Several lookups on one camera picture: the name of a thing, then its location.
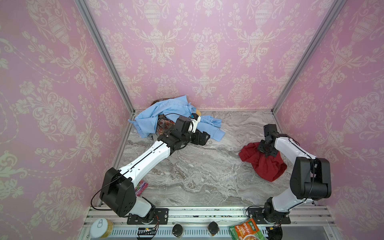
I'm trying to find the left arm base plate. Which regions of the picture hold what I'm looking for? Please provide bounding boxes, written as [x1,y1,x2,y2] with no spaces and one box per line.
[127,208,169,225]

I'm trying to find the aluminium front rail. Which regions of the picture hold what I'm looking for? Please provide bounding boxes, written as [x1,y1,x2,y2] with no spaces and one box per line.
[78,204,342,240]

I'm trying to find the light blue shirt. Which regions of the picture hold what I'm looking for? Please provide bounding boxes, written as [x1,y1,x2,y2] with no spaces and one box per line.
[130,96,225,142]

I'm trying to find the dark red cloth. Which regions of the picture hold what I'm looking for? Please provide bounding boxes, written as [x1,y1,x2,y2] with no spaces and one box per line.
[239,142,288,182]

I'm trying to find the left black knob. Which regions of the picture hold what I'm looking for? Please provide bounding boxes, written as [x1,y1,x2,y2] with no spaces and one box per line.
[172,224,184,239]

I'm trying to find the right black knob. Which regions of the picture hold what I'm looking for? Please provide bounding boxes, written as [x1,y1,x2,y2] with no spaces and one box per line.
[208,221,220,237]

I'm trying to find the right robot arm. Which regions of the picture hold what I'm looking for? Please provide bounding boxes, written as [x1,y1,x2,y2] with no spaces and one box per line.
[258,124,332,224]

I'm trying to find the black knob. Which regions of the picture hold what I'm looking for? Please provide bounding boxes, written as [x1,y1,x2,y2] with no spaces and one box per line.
[172,224,184,239]
[208,221,220,237]

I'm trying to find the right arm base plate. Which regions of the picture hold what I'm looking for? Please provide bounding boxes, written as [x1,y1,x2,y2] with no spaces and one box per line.
[247,207,291,225]

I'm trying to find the green food packet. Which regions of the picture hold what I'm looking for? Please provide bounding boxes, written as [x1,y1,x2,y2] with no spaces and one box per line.
[230,218,266,240]

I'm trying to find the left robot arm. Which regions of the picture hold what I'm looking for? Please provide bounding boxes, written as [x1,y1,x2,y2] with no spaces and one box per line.
[100,114,210,223]

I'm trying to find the plaid flannel shirt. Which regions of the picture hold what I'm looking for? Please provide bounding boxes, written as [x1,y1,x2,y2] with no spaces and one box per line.
[156,115,175,136]

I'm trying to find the pink snack wrapper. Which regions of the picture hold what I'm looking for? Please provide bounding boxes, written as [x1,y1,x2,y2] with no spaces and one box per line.
[135,180,148,196]

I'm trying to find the white lidded jar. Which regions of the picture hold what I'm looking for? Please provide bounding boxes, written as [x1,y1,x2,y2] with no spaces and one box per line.
[90,218,114,239]

